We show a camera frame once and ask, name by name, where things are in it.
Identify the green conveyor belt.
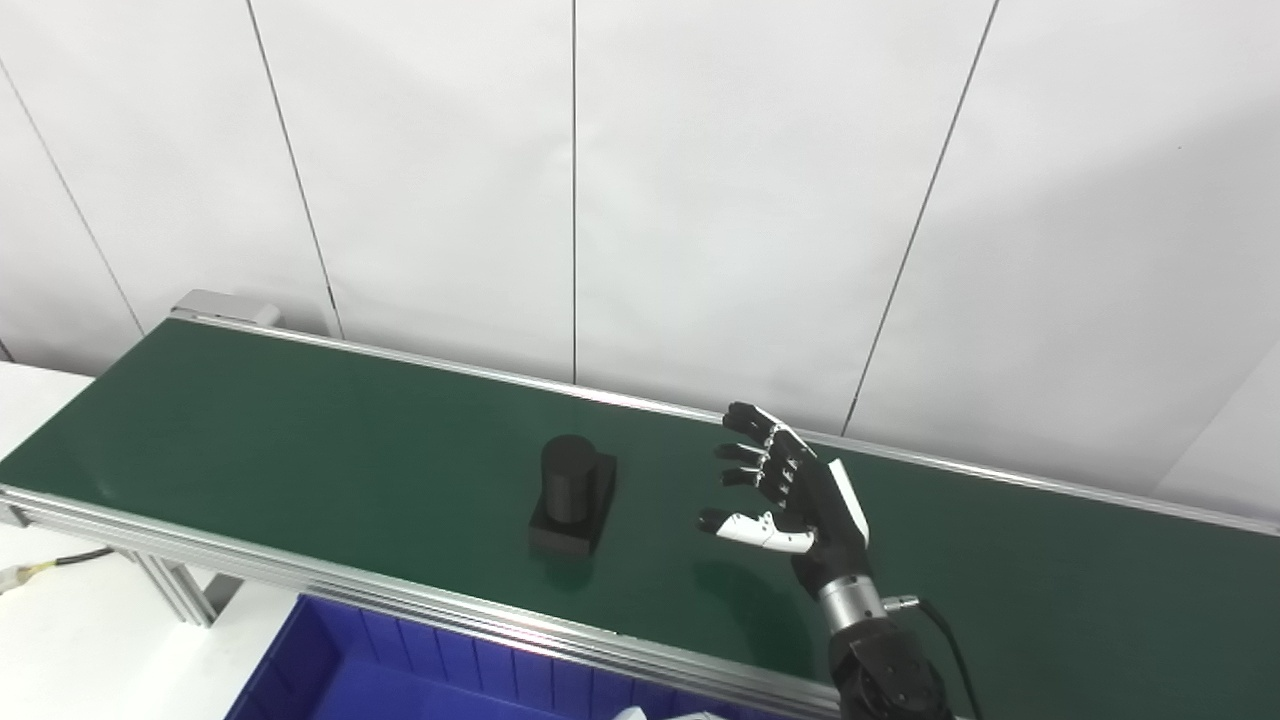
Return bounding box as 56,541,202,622
0,290,1280,720
0,320,1280,720

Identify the aluminium conveyor leg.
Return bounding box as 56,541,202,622
120,548,241,629

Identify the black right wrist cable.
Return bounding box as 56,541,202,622
882,595,986,720

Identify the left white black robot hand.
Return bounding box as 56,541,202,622
610,705,736,720

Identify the blue plastic bin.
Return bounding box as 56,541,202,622
225,595,791,720

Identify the cable with yellow connector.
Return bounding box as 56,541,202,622
0,545,116,596

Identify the black cylinder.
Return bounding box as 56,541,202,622
528,435,618,558

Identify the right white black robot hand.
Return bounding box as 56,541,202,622
697,402,871,593

